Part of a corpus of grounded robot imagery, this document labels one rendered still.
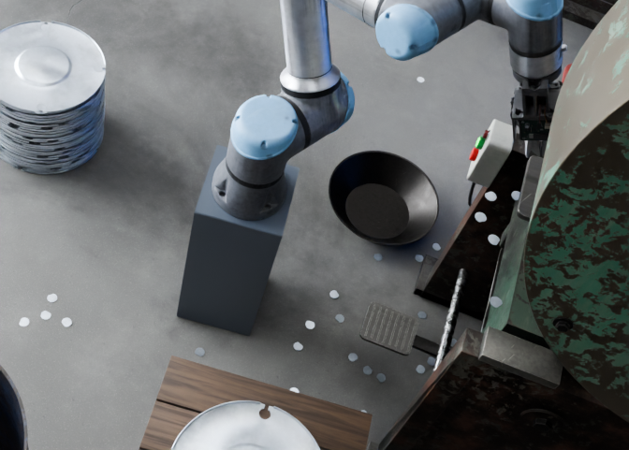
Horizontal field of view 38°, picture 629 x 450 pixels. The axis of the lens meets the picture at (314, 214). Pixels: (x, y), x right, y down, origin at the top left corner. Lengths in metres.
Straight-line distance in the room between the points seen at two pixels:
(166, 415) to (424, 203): 1.05
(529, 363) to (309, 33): 0.69
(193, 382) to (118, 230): 0.67
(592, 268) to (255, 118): 0.85
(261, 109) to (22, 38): 0.85
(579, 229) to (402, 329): 1.20
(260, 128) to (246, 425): 0.55
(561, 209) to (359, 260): 1.47
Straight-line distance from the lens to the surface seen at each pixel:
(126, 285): 2.24
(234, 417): 1.74
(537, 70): 1.37
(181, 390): 1.75
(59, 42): 2.36
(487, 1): 1.34
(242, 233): 1.84
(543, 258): 1.00
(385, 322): 2.11
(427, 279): 2.35
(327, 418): 1.77
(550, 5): 1.30
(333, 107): 1.76
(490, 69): 2.94
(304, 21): 1.67
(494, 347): 1.59
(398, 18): 1.25
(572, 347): 1.13
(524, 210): 1.59
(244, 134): 1.67
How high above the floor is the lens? 1.96
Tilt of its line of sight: 54 degrees down
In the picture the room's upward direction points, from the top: 20 degrees clockwise
